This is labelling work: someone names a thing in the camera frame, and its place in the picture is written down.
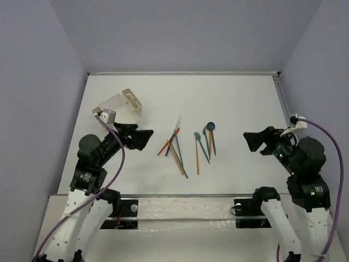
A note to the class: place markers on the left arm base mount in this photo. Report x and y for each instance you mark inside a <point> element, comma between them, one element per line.
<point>126,218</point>

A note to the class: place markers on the blue round spoon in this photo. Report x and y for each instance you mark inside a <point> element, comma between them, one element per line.
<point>211,126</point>

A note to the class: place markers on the teal plastic fork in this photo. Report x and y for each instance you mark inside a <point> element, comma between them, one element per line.
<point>198,137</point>

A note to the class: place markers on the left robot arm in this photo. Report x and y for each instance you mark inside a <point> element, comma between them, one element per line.
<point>90,202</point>

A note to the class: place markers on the steel knife black handle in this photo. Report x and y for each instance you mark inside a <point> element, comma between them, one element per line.
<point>177,125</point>

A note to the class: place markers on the orange plastic spoon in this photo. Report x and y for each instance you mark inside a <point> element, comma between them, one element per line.
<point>210,143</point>

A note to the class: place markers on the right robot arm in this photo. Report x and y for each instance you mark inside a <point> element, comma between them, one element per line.
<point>303,160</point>

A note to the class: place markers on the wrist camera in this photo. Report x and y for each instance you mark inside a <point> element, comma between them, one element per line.
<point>298,124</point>
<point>107,116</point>

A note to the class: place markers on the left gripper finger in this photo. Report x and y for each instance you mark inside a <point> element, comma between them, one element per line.
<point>126,128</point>
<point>140,138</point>

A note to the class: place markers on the orange chopstick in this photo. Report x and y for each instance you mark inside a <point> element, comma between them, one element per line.
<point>177,160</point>
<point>197,160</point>

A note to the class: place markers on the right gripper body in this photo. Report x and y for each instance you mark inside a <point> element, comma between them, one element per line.
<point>275,142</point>

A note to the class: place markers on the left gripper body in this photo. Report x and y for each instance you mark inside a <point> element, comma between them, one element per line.
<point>127,137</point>

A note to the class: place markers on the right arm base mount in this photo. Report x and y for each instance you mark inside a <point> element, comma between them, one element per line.
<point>247,215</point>

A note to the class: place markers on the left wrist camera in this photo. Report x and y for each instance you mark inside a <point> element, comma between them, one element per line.
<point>107,116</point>

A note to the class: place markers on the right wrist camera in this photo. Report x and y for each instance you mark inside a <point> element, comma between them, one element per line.
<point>298,124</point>

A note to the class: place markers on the white perforated basket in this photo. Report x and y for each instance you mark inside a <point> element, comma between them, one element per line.
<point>124,111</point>

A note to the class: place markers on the cream right side caddy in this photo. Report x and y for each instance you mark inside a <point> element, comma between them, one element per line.
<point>132,100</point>

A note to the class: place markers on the teal chopstick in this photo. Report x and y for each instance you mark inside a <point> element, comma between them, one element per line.
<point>185,174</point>
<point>179,150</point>

